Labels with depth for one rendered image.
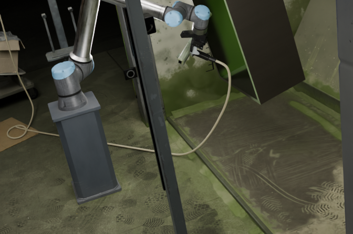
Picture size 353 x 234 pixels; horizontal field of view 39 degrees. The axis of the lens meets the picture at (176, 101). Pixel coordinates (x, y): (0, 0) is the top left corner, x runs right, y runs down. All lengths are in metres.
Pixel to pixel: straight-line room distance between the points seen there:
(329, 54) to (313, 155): 0.99
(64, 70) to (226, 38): 1.21
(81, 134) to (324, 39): 2.11
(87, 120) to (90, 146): 0.19
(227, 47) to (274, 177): 1.04
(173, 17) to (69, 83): 0.82
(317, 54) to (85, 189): 2.12
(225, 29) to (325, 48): 0.93
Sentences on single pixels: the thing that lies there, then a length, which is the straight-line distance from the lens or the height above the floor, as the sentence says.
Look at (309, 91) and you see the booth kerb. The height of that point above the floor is 0.11.
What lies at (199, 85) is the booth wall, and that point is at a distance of 4.25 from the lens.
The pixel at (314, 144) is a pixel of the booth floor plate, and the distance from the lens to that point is 3.57.
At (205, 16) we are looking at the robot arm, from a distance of 2.89.
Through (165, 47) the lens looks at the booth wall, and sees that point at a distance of 4.05.
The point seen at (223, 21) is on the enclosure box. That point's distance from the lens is 3.63.
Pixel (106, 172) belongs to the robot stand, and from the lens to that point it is 3.40.
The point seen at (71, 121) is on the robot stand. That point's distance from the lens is 3.20.
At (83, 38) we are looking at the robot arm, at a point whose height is 1.04.
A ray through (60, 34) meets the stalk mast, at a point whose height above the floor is 0.90.
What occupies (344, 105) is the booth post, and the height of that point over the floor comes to 1.23.
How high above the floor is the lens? 1.84
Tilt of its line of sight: 24 degrees down
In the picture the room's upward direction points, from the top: 11 degrees counter-clockwise
